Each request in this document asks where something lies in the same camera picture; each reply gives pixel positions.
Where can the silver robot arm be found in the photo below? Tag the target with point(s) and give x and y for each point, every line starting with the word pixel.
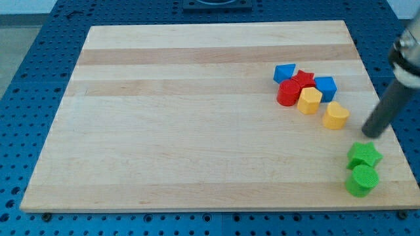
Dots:
pixel 404 55

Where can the large wooden board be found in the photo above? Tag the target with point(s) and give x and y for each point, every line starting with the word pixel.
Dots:
pixel 184 118

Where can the red cylinder block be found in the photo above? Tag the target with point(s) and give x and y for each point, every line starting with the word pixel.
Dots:
pixel 288 92

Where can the blue triangular block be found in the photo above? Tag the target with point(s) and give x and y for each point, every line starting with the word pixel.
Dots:
pixel 283 72

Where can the yellow hexagon block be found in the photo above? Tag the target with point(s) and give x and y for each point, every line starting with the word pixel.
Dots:
pixel 309 101

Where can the red star block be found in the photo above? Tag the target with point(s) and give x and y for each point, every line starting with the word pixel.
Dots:
pixel 304 79

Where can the blue cube block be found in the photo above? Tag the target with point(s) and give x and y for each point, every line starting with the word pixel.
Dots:
pixel 328 88

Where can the yellow heart block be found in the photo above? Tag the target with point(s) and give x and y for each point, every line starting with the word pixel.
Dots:
pixel 335 116

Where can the green star block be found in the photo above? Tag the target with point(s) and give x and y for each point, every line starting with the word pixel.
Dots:
pixel 363 154

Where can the green cylinder block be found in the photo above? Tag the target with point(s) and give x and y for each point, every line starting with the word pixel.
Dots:
pixel 362 181

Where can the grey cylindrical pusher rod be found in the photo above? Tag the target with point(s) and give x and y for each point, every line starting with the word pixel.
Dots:
pixel 396 96

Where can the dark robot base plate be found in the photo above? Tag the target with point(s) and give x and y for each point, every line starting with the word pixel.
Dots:
pixel 217 5

